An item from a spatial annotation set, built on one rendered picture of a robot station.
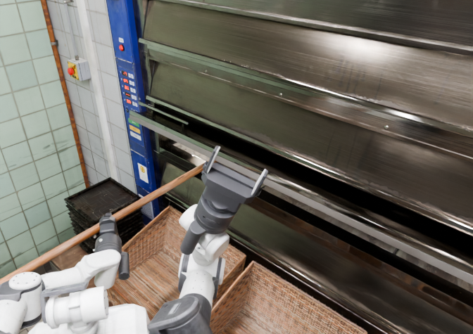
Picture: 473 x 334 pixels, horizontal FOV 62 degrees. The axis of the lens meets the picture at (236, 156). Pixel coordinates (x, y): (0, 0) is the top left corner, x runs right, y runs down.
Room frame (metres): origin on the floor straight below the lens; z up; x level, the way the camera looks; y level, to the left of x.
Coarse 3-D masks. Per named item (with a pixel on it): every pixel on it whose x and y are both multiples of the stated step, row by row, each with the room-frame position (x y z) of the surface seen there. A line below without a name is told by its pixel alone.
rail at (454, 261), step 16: (160, 128) 1.46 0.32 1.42; (208, 144) 1.30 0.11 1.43; (240, 160) 1.18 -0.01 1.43; (272, 176) 1.08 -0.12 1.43; (304, 192) 1.00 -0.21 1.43; (336, 208) 0.92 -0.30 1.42; (368, 224) 0.85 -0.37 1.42; (384, 224) 0.84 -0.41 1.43; (400, 240) 0.79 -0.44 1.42; (416, 240) 0.77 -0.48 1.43; (448, 256) 0.72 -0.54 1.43
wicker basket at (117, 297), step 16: (160, 224) 1.61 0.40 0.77; (176, 224) 1.59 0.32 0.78; (144, 240) 1.52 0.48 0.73; (160, 240) 1.60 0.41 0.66; (176, 240) 1.57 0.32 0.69; (144, 256) 1.51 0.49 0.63; (160, 256) 1.55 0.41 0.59; (240, 256) 1.31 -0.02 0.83; (144, 272) 1.44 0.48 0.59; (160, 272) 1.43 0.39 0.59; (176, 272) 1.44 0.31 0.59; (224, 272) 1.33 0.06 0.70; (240, 272) 1.27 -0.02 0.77; (112, 288) 1.22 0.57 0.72; (128, 288) 1.33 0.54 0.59; (144, 288) 1.33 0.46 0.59; (160, 288) 1.33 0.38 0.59; (176, 288) 1.33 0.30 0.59; (224, 288) 1.19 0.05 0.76; (144, 304) 1.23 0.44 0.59; (160, 304) 1.23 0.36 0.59
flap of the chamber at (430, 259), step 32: (192, 128) 1.50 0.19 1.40; (224, 160) 1.22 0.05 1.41; (256, 160) 1.23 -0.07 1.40; (288, 160) 1.26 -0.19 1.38; (288, 192) 1.03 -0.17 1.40; (320, 192) 1.03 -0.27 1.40; (352, 192) 1.05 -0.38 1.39; (352, 224) 0.88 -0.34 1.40; (416, 224) 0.88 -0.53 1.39; (416, 256) 0.76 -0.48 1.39
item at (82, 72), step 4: (68, 60) 2.09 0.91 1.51; (72, 60) 2.08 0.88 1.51; (80, 60) 2.08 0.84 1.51; (84, 60) 2.08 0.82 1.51; (68, 64) 2.09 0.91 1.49; (72, 64) 2.05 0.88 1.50; (76, 64) 2.04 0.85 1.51; (80, 64) 2.05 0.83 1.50; (84, 64) 2.07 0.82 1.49; (88, 64) 2.08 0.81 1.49; (72, 68) 2.06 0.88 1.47; (76, 68) 2.04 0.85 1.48; (80, 68) 2.05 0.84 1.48; (84, 68) 2.06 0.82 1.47; (88, 68) 2.08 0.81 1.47; (76, 72) 2.04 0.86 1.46; (80, 72) 2.04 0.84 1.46; (84, 72) 2.06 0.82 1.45; (88, 72) 2.08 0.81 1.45; (72, 76) 2.07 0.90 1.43; (76, 76) 2.05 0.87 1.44; (80, 76) 2.04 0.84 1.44; (84, 76) 2.06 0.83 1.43; (88, 76) 2.07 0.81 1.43; (80, 80) 2.04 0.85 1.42
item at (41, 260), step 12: (180, 180) 1.39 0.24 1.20; (156, 192) 1.30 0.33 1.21; (132, 204) 1.22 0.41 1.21; (144, 204) 1.24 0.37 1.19; (120, 216) 1.16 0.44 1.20; (96, 228) 1.09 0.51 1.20; (72, 240) 1.02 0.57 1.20; (48, 252) 0.96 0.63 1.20; (60, 252) 0.97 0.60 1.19; (36, 264) 0.91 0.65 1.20; (12, 276) 0.86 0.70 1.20
